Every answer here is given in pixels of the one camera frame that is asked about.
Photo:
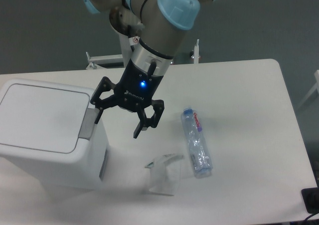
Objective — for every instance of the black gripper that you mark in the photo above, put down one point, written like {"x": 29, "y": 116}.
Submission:
{"x": 137, "y": 90}

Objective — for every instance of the white push-button trash can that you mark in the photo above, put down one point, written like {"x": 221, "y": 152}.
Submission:
{"x": 49, "y": 130}

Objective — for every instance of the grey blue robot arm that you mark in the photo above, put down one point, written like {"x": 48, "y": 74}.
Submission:
{"x": 161, "y": 25}

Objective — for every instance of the clear plastic water bottle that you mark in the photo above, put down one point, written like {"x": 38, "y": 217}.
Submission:
{"x": 200, "y": 157}

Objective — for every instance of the black device at edge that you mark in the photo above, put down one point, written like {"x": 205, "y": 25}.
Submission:
{"x": 311, "y": 199}

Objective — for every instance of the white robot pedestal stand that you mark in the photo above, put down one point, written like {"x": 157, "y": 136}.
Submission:
{"x": 124, "y": 53}

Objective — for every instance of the white frame at right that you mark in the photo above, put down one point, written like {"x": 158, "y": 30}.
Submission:
{"x": 312, "y": 94}

